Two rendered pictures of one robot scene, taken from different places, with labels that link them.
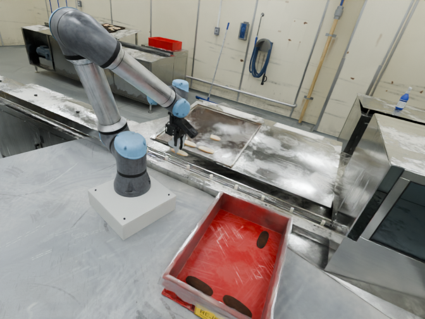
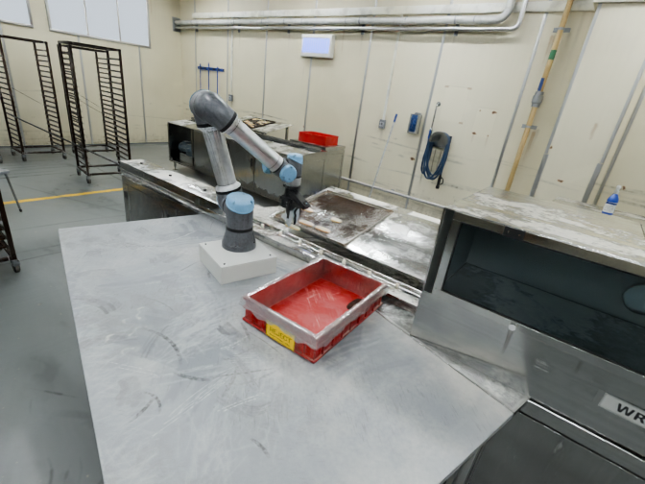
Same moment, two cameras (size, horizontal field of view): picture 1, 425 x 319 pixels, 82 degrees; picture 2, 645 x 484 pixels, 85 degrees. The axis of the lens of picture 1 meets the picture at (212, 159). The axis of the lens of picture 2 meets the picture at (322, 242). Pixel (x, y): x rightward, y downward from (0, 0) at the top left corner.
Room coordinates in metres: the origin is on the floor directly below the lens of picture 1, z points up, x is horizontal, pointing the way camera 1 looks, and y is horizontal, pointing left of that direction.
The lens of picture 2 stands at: (-0.50, -0.39, 1.58)
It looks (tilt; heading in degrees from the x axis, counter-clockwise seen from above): 23 degrees down; 14
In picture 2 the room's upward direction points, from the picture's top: 7 degrees clockwise
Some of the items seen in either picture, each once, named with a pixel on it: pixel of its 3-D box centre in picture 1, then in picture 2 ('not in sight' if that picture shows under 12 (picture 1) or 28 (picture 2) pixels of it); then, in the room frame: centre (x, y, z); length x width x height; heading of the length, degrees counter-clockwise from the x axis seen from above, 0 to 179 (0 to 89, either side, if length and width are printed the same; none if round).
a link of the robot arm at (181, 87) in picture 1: (179, 93); (294, 165); (1.11, 0.20, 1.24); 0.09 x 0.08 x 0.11; 134
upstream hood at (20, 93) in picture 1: (44, 103); (176, 182); (1.50, 1.18, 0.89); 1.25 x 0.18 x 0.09; 68
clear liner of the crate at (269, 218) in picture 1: (236, 250); (319, 300); (0.58, -0.14, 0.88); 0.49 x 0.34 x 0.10; 161
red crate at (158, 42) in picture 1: (165, 43); (318, 137); (4.78, 1.19, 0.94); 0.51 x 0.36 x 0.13; 72
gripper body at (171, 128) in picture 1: (176, 123); (291, 196); (1.11, 0.21, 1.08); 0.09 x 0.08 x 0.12; 68
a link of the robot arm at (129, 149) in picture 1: (130, 151); (239, 209); (0.81, 0.33, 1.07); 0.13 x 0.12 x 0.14; 44
